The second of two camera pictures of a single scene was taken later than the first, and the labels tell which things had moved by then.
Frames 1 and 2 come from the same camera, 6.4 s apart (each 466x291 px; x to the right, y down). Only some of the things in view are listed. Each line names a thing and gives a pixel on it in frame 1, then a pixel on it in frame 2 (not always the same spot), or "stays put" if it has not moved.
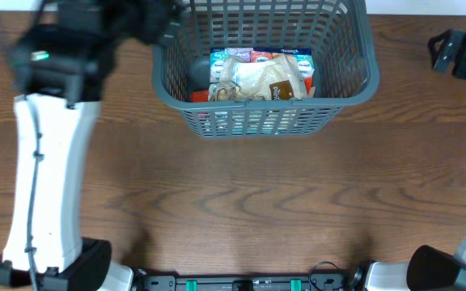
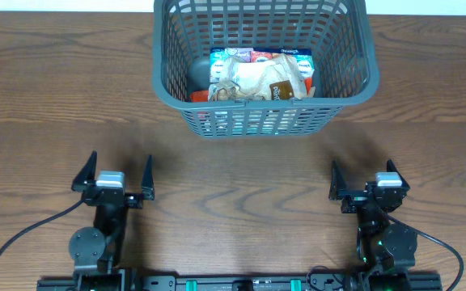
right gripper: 458,56 to 367,198
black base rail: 353,282 stays put
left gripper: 152,23 to 112,197
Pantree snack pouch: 280,78 stays put
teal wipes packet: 253,121 stays put
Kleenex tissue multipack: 302,56 stays put
